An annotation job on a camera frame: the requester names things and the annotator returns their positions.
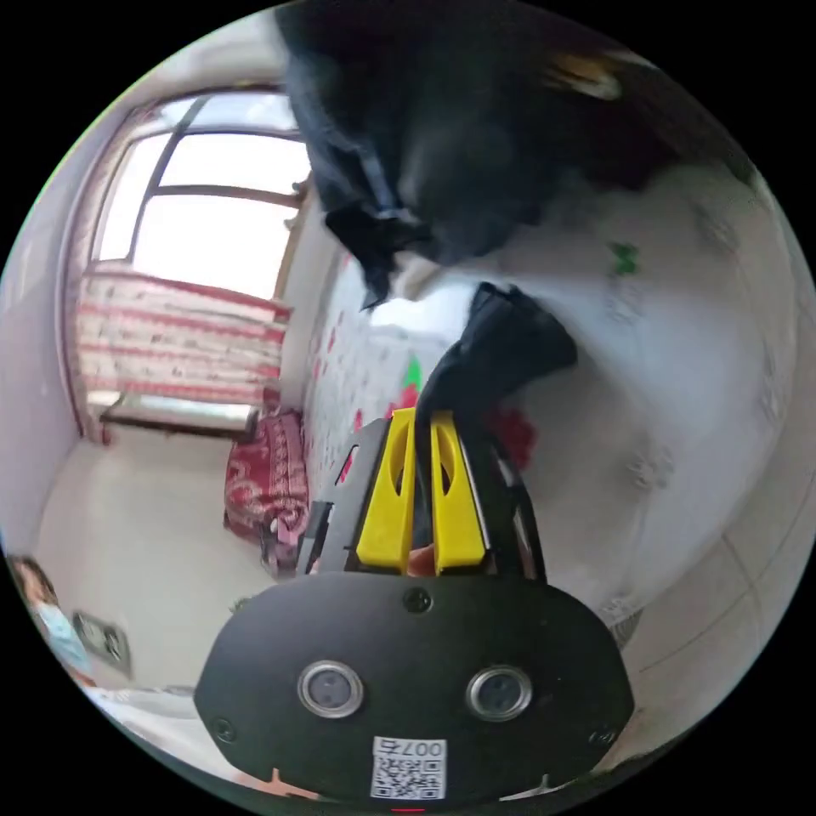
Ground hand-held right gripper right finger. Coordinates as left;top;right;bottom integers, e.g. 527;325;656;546
430;411;490;573

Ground red white striped folded quilt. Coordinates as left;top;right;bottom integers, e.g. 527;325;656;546
75;262;296;412

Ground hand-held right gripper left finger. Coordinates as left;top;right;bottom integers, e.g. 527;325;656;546
355;407;417;570

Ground bed with white printed sheet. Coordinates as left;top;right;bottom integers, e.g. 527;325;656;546
299;159;808;645

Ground red patterned rolled blanket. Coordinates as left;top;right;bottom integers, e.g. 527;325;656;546
223;407;315;565

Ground window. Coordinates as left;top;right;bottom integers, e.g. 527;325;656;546
88;92;315;301

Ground black pants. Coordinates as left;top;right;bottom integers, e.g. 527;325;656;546
275;0;753;447

